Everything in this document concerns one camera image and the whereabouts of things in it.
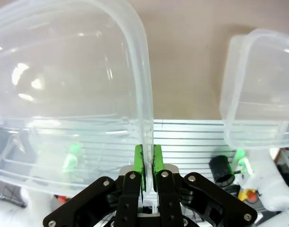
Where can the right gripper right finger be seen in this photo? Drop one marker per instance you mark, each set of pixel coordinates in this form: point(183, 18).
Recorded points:
point(169, 201)

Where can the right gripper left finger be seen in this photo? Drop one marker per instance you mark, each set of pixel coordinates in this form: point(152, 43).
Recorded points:
point(128, 201)

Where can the clear plastic storage container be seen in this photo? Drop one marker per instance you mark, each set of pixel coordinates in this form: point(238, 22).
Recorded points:
point(63, 47)
point(265, 82)

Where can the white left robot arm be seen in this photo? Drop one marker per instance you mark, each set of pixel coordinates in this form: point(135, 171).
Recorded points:
point(7, 212)

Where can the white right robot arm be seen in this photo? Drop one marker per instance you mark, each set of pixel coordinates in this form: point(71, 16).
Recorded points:
point(272, 184)

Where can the black cylindrical cap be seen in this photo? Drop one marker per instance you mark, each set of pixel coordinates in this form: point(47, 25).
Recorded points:
point(221, 171)

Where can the grey box red button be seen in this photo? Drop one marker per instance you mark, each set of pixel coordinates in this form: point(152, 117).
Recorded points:
point(61, 199)

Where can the yellow red emergency stop button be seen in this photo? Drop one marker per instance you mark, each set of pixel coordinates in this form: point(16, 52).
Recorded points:
point(249, 195)

